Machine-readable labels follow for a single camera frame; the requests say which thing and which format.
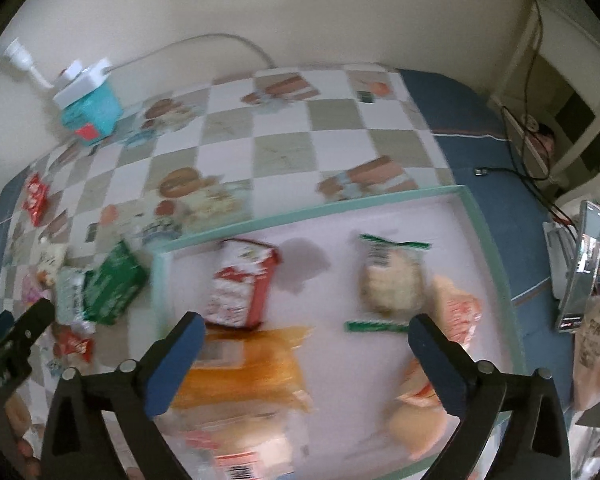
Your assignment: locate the black cable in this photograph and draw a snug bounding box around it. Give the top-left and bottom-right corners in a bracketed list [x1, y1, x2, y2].
[474, 0, 581, 226]

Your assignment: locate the person left hand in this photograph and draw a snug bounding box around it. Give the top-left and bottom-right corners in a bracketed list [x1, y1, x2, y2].
[5, 393, 41, 479]

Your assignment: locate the clear bag steamed bun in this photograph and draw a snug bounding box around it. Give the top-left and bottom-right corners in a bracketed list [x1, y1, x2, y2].
[431, 276, 482, 350]

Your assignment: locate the white power strip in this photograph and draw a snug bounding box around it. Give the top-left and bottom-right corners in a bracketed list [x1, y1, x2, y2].
[53, 58, 112, 110]

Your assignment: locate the brown white milk biscuit pack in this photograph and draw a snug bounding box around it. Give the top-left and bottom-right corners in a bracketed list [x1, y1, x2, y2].
[202, 238, 282, 330]

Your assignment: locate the pink swiss roll pack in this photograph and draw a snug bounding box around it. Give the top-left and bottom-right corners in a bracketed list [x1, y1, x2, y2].
[21, 272, 53, 308]

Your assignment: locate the teal toy box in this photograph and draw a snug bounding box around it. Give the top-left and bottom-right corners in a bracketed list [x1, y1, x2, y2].
[61, 81, 122, 146]

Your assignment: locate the small red candy pack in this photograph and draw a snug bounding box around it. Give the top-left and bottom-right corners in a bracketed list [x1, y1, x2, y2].
[53, 325, 94, 364]

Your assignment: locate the large red snack pack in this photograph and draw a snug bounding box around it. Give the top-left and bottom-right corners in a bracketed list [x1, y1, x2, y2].
[22, 172, 48, 228]

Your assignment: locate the white snack pack black script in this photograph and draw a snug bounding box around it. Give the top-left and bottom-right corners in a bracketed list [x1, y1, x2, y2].
[35, 243, 68, 287]

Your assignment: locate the printed plastic bag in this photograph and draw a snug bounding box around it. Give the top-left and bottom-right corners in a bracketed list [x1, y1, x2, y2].
[572, 296, 600, 412]

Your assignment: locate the green rimmed tray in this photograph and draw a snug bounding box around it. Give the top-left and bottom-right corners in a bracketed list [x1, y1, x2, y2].
[151, 185, 526, 479]

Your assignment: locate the orange snack bag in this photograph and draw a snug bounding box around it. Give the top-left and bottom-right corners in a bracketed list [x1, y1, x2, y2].
[171, 326, 312, 412]

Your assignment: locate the smartphone on stand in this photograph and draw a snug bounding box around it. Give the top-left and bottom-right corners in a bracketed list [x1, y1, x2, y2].
[556, 200, 600, 333]

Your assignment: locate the white shelf furniture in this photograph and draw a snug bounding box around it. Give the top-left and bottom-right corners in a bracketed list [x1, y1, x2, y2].
[489, 0, 600, 203]

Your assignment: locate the green snack pack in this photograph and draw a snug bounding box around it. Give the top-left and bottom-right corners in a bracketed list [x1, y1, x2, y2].
[83, 240, 148, 326]

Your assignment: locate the clear green cracker pack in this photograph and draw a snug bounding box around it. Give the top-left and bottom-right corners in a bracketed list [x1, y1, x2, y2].
[344, 234, 431, 334]

